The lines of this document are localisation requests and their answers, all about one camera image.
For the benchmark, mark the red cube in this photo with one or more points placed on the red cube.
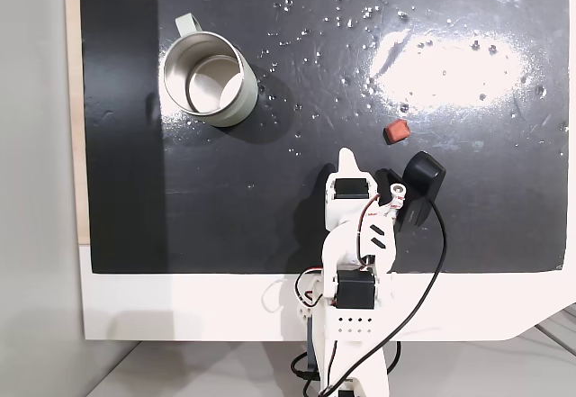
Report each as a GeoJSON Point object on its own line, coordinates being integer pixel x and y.
{"type": "Point", "coordinates": [396, 130]}

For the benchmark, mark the pale green metal cup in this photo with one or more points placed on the pale green metal cup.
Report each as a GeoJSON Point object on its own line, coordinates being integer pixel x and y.
{"type": "Point", "coordinates": [234, 109]}

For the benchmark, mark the black mat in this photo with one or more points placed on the black mat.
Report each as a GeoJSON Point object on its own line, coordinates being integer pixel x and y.
{"type": "Point", "coordinates": [270, 181]}

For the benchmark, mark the light wood board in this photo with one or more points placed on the light wood board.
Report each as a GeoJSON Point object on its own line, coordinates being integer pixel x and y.
{"type": "Point", "coordinates": [74, 100]}

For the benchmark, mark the black camera box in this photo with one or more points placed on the black camera box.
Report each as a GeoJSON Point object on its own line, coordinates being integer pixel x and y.
{"type": "Point", "coordinates": [423, 174]}

